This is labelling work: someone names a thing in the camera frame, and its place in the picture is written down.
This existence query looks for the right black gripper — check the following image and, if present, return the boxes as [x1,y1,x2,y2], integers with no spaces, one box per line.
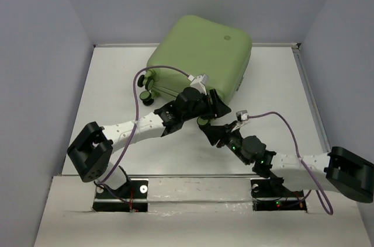
[202,120,250,165]

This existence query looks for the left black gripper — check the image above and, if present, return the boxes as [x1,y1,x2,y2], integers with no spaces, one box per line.
[182,89,231,123]

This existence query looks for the green hard-shell suitcase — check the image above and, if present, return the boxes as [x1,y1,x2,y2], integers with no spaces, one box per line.
[137,15,252,106]

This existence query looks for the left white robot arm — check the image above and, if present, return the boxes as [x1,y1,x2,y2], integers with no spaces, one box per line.
[67,87,231,197]

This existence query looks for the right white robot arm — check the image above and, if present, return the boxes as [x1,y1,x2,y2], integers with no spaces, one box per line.
[199,124,373,203]

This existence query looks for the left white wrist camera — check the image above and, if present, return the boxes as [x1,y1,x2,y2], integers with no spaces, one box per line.
[188,74,209,95]

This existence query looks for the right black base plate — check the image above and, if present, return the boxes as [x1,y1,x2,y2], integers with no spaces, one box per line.
[251,179,307,212]

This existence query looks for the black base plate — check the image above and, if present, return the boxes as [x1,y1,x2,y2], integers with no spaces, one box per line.
[92,179,148,213]
[251,179,307,212]

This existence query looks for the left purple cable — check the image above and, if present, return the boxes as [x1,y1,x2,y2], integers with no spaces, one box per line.
[98,67,192,198]

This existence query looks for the purple cable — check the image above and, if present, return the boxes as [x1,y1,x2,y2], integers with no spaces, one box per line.
[98,67,192,198]
[248,112,334,216]

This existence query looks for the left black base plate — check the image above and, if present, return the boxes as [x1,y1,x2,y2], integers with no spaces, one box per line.
[92,179,148,213]

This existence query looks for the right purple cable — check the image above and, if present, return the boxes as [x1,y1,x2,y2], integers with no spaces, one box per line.
[248,112,334,216]

